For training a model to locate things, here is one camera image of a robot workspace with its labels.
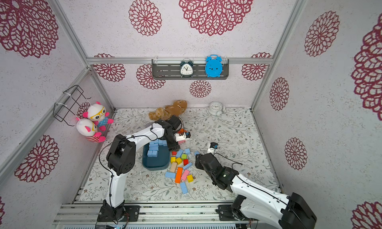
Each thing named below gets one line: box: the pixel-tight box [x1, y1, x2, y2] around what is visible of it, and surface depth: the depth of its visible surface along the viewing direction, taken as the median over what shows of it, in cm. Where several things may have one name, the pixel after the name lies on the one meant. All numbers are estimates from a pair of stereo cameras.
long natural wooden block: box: [169, 161, 178, 173], surface depth 89 cm
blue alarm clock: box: [204, 54, 223, 78], surface depth 91 cm
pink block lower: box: [181, 169, 191, 182], surface depth 87 cm
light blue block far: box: [180, 181, 189, 195], surface depth 83 cm
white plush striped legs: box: [76, 117, 106, 143], surface depth 87 cm
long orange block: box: [174, 167, 184, 184], surface depth 87 cm
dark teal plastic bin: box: [142, 141, 171, 171], surface depth 94 cm
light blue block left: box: [165, 171, 177, 179], surface depth 88 cm
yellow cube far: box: [187, 174, 194, 183], surface depth 86 cm
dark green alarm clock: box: [180, 60, 194, 79], surface depth 92 cm
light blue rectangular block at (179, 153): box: [175, 148, 184, 158], surface depth 96 cm
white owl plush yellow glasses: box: [82, 101, 114, 132], surface depth 96 cm
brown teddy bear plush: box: [148, 100, 188, 121], surface depth 108 cm
